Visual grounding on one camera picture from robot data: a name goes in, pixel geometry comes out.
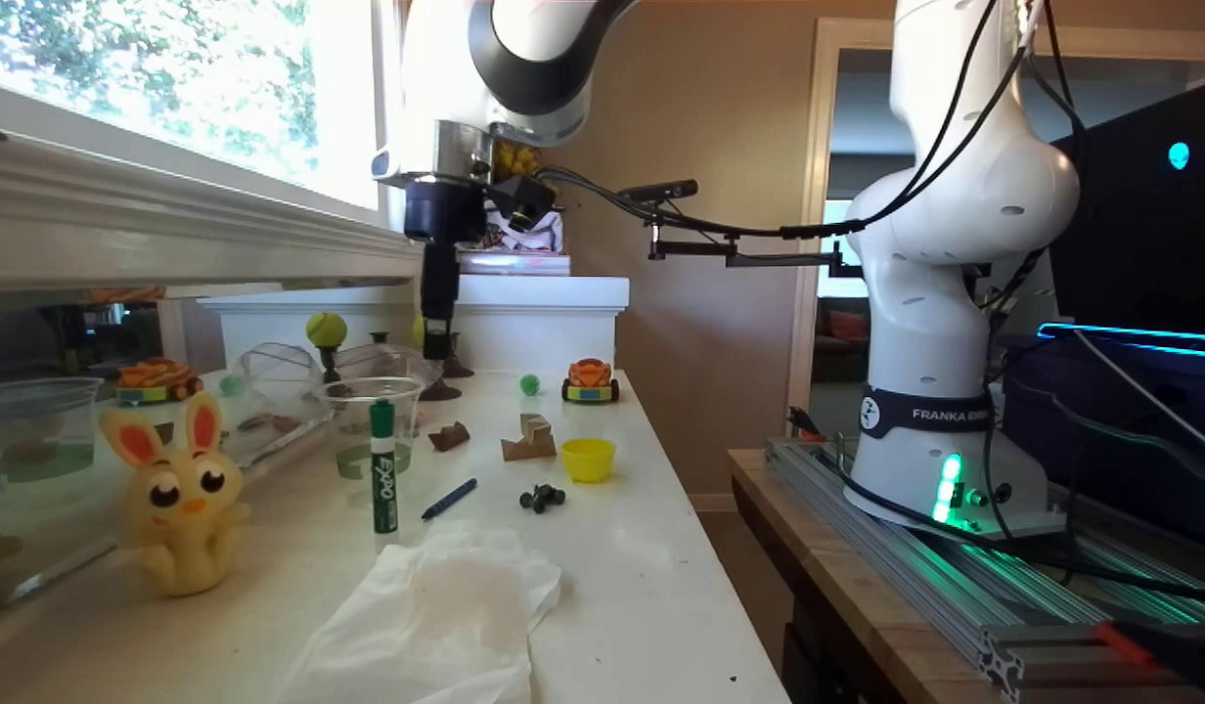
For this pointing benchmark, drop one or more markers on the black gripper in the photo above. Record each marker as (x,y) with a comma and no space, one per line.
(443,212)

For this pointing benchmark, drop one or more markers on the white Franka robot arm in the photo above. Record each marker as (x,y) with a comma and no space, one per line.
(955,237)

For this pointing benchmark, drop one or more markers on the small yellow plastic cup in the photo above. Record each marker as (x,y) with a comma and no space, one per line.
(588,457)

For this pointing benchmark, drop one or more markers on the white side shelf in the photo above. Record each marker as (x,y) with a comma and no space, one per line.
(548,317)

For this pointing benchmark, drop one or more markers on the brown zigzag wooden block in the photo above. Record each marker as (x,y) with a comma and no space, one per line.
(450,435)

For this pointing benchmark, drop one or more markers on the orange yellow toy car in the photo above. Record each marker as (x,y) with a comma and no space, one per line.
(588,386)

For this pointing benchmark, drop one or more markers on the tan wooden piece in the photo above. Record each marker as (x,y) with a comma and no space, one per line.
(529,443)

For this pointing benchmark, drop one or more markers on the green capped dry-erase marker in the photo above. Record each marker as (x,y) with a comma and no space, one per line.
(383,474)

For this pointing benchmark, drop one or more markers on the black pen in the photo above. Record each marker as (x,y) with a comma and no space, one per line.
(447,500)

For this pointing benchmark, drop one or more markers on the small black clip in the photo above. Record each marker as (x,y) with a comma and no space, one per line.
(541,497)

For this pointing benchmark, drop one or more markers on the white crumpled cloth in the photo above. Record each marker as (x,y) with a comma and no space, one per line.
(426,619)

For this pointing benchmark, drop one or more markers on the yellow bunny plush toy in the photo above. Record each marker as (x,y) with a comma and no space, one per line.
(183,500)

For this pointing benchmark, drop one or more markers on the wooden workbench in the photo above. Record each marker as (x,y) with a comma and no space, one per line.
(810,560)

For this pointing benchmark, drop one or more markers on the dark blue box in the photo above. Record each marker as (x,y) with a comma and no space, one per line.
(1125,416)

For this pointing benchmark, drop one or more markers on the black computer tower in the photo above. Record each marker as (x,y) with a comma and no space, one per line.
(1150,221)

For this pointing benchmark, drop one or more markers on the black stereo camera bar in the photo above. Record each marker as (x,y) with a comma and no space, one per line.
(653,194)

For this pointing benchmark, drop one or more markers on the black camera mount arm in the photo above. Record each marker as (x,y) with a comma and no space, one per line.
(762,255)

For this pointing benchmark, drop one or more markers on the aluminium extrusion frame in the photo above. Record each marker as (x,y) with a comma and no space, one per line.
(916,572)

